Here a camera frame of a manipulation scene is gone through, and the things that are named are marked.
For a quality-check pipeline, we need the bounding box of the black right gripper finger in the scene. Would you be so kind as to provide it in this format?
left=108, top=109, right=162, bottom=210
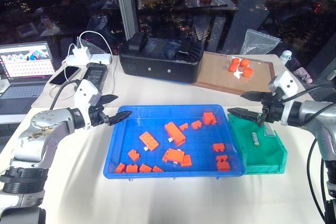
left=239, top=91, right=272, bottom=102
left=227, top=107, right=264, bottom=125

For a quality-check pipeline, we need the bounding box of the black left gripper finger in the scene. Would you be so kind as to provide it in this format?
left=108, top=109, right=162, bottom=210
left=107, top=110, right=133, bottom=126
left=101, top=94, right=119, bottom=105

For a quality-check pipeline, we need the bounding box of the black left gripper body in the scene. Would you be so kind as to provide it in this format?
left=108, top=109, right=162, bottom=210
left=88, top=94, right=110, bottom=128

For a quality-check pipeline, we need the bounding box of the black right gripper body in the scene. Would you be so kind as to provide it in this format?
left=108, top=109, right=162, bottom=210
left=257, top=93, right=286, bottom=126

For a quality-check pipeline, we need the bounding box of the green plastic tray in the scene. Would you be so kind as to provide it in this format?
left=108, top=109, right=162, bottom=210
left=227, top=113, right=289, bottom=175

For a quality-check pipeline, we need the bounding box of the black power adapter brick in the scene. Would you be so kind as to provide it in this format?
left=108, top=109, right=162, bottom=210
left=83, top=62, right=109, bottom=89

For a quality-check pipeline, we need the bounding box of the blue plastic tray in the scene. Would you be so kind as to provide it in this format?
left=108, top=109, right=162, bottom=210
left=103, top=104, right=247, bottom=180

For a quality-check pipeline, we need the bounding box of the large square orange block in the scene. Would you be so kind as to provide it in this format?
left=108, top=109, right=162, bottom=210
left=202, top=112, right=218, bottom=126

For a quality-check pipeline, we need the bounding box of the long orange block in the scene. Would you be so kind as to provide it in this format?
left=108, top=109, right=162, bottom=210
left=139, top=131, right=160, bottom=152
left=164, top=121, right=187, bottom=147
left=162, top=148, right=186, bottom=164

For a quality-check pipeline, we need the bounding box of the white power strip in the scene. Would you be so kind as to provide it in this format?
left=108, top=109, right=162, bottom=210
left=65, top=53, right=112, bottom=67

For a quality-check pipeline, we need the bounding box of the brown wooden framed board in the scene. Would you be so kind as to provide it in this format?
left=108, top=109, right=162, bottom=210
left=189, top=51, right=276, bottom=96

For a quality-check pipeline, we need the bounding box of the purple crumpled cloth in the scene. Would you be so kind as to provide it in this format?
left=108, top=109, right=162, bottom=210
left=293, top=67, right=314, bottom=84

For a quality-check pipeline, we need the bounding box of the white plastic bottle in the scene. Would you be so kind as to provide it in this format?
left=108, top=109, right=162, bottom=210
left=279, top=50, right=293, bottom=66

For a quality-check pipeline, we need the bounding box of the black smartphone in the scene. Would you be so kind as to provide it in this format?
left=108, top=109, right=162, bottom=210
left=49, top=65, right=80, bottom=86

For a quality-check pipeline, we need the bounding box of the clear plastic zip bag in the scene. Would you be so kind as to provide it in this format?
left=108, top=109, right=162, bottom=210
left=239, top=28, right=282, bottom=56

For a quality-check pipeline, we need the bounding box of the black hard carrying case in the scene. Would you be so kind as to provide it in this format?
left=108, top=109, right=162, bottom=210
left=118, top=33, right=205, bottom=84

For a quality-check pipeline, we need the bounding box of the open grey laptop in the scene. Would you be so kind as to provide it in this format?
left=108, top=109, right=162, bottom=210
left=0, top=40, right=56, bottom=116

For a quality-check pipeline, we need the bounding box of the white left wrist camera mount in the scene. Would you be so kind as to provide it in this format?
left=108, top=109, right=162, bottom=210
left=73, top=79, right=102, bottom=130

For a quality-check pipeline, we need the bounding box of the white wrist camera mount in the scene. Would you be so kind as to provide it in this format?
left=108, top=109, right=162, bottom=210
left=73, top=79, right=102, bottom=130
left=268, top=71, right=299, bottom=126

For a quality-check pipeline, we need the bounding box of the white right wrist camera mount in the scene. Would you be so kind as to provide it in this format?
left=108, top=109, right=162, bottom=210
left=268, top=71, right=299, bottom=126

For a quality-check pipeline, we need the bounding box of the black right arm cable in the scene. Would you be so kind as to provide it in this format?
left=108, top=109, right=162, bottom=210
left=282, top=83, right=336, bottom=103

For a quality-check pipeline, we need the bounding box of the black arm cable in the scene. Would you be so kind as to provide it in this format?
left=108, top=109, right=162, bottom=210
left=49, top=79, right=81, bottom=111
left=282, top=83, right=336, bottom=103

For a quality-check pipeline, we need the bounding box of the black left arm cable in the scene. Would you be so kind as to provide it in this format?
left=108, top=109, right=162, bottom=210
left=49, top=79, right=81, bottom=111

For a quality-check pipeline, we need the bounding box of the white wall charger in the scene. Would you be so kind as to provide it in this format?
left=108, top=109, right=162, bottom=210
left=71, top=46, right=91, bottom=61

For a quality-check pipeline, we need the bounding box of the white charging cable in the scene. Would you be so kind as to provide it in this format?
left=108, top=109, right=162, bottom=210
left=49, top=30, right=116, bottom=101

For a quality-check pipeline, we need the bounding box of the grey window frame post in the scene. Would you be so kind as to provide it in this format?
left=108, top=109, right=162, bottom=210
left=114, top=0, right=139, bottom=41

